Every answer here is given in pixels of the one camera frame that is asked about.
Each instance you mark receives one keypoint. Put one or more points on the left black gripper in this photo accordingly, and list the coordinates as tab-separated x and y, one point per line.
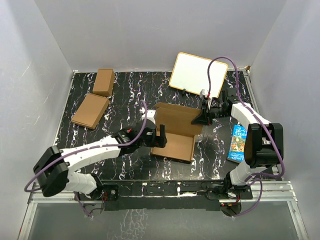
157	141

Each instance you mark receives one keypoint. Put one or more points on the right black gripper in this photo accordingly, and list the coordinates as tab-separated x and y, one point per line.
205	117

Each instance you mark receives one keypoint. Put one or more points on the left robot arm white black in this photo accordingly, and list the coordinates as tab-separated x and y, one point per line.
57	169

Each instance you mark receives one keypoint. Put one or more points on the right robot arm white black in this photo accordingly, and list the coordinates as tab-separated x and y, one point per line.
263	147

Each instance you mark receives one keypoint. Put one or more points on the flat cardboard box stack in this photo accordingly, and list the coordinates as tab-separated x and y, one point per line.
90	111

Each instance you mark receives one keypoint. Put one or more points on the folded cardboard box upright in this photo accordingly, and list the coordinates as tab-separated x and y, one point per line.
104	82

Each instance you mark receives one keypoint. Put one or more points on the blue treehouse book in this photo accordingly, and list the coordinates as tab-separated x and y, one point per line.
237	144

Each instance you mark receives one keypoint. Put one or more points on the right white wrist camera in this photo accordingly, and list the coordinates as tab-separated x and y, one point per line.
206	98

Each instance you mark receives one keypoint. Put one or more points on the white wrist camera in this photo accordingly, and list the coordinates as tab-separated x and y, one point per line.
206	98
149	114

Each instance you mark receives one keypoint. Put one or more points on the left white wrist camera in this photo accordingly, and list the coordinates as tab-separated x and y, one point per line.
149	114

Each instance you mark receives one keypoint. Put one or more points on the small whiteboard with wooden frame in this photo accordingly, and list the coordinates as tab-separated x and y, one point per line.
194	73

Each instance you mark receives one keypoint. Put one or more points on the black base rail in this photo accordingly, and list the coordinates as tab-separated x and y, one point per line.
211	195

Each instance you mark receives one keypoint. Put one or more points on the aluminium frame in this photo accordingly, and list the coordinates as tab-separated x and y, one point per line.
270	213

